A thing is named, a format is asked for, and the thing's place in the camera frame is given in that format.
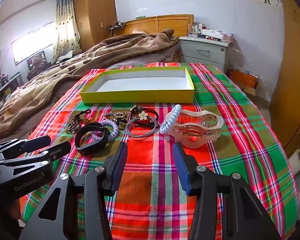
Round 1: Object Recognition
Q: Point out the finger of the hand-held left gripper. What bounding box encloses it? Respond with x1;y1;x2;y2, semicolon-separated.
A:
0;141;72;178
0;135;52;158

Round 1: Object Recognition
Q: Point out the teddy bear picture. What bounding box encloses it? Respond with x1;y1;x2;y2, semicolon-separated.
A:
26;51;48;74

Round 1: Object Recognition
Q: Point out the tall wooden wardrobe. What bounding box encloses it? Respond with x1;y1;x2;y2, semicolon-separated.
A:
72;0;118;52

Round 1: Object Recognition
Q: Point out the blue spiral hair tie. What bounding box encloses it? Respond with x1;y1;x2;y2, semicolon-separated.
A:
159;104;182;134

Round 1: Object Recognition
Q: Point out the orange storage box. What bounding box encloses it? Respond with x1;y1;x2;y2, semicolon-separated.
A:
230;69;259;90

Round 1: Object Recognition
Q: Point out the power strip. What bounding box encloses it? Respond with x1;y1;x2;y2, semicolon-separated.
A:
109;20;125;29

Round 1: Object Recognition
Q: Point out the brown patterned blanket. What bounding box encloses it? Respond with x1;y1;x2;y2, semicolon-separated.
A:
0;29;180;133

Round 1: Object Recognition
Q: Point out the white paper roll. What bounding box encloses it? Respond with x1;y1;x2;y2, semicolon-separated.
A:
289;149;300;174

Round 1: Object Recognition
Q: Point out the red green plaid cloth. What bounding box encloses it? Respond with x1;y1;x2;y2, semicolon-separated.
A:
20;62;299;240

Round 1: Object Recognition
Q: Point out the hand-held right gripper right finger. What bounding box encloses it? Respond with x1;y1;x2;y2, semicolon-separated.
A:
172;142;282;240

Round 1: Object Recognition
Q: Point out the gold rhinestone hair clip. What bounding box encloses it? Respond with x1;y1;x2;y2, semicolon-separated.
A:
102;110;130;121

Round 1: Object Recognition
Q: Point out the dark bead bracelet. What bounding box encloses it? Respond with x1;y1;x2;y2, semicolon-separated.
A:
65;109;91;134

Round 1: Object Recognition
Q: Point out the wooden headboard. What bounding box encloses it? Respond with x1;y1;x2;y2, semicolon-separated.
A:
114;14;194;37

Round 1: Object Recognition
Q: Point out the low display shelf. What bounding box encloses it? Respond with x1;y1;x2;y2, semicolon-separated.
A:
0;72;23;110

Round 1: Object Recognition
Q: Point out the grey nightstand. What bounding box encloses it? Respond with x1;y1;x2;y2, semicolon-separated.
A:
179;35;232;74

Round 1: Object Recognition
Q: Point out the purple spiral hair tie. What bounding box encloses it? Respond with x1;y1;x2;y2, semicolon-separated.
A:
91;120;120;143

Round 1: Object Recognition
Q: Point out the translucent pink hair claw clip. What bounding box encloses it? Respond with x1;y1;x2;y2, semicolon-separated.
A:
166;109;224;147

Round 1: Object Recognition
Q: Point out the yellow-green cardboard box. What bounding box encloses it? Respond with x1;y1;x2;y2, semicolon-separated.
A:
79;67;195;104

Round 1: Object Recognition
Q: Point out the wooden wardrobe door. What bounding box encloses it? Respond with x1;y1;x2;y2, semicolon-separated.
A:
269;0;300;150

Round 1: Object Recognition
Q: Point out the black hair tie with bead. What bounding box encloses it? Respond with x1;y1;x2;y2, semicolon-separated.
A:
130;105;160;128

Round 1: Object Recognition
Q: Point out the grey hair tie with flower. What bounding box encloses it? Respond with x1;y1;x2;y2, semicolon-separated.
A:
126;111;157;138

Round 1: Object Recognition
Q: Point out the dotted curtain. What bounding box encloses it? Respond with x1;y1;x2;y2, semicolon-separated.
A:
52;0;80;63

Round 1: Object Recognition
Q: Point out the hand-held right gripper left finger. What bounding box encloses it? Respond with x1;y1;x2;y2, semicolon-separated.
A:
19;142;128;240

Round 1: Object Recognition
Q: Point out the black wristband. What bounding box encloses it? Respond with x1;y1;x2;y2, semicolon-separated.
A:
75;123;110;155

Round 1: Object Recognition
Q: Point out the clutter of cosmetics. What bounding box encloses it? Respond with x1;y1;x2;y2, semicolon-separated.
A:
197;24;234;43

